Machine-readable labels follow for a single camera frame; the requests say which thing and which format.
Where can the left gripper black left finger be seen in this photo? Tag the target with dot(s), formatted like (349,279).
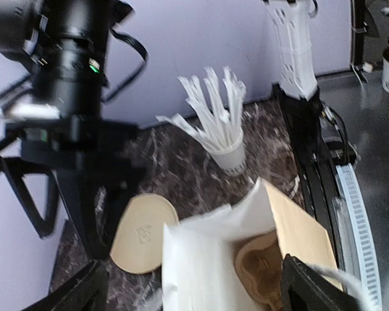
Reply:
(86,290)

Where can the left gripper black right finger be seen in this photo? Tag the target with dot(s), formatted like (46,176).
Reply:
(312,287)

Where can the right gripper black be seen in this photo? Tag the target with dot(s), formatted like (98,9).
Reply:
(84,155)

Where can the brown cardboard cup carrier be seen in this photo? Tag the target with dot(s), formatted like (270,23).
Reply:
(258,266)

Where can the brown paper bag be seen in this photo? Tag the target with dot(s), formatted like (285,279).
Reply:
(198,270)

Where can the beige round plate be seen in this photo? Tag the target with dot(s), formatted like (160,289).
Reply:
(138,244)

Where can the white wrapped straw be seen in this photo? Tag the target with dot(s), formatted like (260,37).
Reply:
(236,93)
(196,99)
(224,118)
(212,84)
(196,133)

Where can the white paper cup holder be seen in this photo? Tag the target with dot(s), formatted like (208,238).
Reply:
(232,160)

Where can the white slotted cable duct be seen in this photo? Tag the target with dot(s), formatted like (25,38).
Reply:
(363,246)

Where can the black front rail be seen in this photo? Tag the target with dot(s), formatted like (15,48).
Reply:
(323,198)

